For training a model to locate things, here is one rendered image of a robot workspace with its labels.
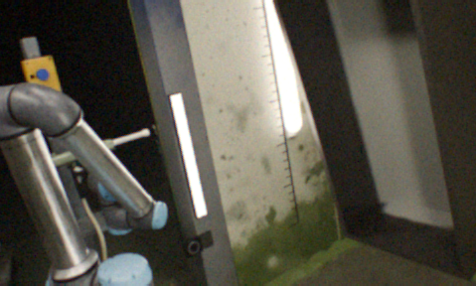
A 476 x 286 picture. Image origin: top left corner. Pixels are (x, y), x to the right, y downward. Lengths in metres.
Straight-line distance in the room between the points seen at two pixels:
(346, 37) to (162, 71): 0.84
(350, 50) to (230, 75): 0.61
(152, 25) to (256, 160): 0.90
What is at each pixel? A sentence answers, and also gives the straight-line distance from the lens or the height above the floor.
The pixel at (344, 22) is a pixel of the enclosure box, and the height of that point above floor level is 1.45.
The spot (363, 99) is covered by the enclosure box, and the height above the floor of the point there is 1.08.
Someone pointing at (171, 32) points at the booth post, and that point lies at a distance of 2.12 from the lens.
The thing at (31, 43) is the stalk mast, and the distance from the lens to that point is 2.13.
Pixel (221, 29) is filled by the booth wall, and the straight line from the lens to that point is 2.26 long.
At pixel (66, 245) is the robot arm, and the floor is 1.00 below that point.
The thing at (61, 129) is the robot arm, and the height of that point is 1.36.
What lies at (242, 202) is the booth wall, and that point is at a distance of 2.41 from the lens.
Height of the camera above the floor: 1.53
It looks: 15 degrees down
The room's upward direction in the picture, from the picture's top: 11 degrees counter-clockwise
